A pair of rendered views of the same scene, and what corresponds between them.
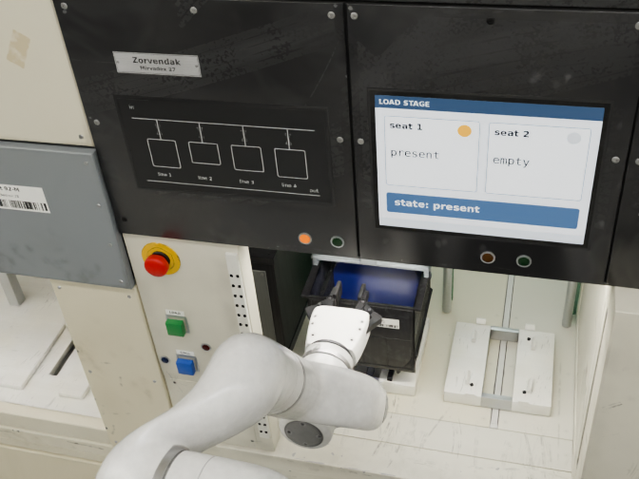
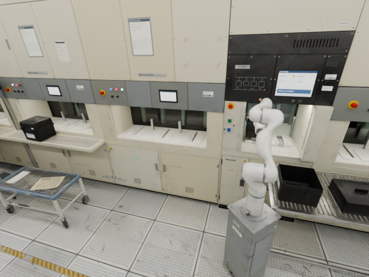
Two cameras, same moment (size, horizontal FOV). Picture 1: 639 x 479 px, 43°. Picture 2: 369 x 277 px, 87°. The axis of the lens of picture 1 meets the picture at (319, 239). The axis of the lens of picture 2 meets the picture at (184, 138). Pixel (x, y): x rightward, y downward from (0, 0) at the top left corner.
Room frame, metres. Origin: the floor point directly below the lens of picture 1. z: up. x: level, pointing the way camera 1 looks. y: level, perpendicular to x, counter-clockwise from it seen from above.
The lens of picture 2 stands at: (-0.75, 0.73, 1.95)
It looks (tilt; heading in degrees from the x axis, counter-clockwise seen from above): 27 degrees down; 0
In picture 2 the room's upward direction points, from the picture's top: 2 degrees counter-clockwise
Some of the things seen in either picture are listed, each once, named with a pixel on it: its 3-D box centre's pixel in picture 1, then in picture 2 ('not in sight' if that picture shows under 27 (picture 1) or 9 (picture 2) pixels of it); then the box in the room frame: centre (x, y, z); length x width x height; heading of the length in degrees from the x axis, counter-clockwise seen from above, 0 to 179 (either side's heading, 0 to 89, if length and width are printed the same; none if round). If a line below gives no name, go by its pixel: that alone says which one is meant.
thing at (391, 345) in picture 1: (372, 290); (256, 124); (1.25, -0.10, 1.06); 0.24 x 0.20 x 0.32; 72
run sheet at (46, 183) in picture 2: not in sight; (48, 182); (1.12, 2.36, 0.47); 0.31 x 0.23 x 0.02; 93
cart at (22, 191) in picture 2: not in sight; (45, 192); (1.21, 2.52, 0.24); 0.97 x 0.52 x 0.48; 74
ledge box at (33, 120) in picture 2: not in sight; (38, 128); (1.69, 2.66, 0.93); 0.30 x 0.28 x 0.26; 69
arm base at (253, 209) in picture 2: not in sight; (255, 201); (0.31, 0.22, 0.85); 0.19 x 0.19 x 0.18
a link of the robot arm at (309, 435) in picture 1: (317, 401); (260, 128); (0.86, 0.03, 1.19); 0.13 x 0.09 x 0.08; 162
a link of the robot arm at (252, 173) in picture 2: not in sight; (253, 178); (0.32, 0.25, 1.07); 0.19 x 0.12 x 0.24; 71
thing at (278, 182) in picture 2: not in sight; (296, 183); (0.49, -0.19, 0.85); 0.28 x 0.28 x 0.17; 71
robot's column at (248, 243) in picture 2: not in sight; (247, 243); (0.31, 0.22, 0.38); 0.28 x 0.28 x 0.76; 27
